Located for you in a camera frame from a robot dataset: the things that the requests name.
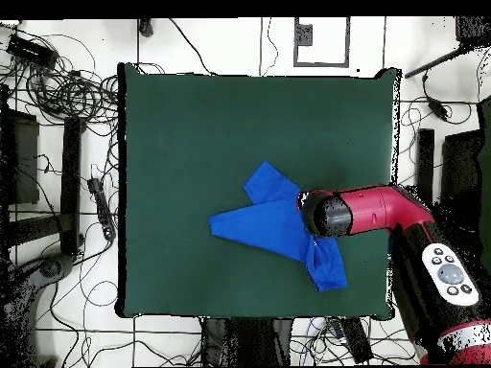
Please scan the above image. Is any blue shirt with white print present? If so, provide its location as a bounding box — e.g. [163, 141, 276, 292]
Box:
[207, 160, 349, 292]

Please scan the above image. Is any black flat panel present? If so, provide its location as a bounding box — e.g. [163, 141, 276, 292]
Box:
[0, 108, 40, 206]
[438, 129, 484, 231]

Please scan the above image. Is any dark green table cloth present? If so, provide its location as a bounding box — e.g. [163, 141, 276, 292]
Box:
[116, 62, 402, 319]

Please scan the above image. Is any black stand bar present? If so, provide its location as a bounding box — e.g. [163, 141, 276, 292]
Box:
[415, 127, 435, 196]
[59, 116, 83, 256]

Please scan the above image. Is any black power strip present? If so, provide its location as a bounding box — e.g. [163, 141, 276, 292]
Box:
[86, 176, 117, 242]
[339, 316, 374, 364]

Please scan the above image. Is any small dark grey square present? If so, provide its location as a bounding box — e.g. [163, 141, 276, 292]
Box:
[296, 23, 314, 47]

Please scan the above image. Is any black rod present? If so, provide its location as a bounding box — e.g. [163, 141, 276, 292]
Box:
[404, 45, 467, 80]

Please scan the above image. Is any black speckled block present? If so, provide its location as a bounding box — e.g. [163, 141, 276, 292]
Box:
[455, 15, 491, 49]

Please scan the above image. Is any black stand base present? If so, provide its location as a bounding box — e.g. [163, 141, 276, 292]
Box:
[0, 252, 76, 367]

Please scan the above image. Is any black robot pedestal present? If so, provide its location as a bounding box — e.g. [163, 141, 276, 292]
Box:
[200, 316, 294, 367]

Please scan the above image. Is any thin black cable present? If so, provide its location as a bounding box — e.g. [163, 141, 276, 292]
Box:
[260, 16, 280, 77]

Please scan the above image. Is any grey square frame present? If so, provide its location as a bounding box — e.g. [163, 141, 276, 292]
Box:
[293, 16, 351, 68]

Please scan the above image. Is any black inline cable adapter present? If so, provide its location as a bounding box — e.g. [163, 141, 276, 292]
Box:
[426, 96, 451, 122]

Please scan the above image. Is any long black cable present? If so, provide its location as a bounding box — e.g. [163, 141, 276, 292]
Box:
[168, 17, 219, 77]

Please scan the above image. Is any coiled black cable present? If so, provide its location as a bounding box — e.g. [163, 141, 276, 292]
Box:
[26, 68, 120, 126]

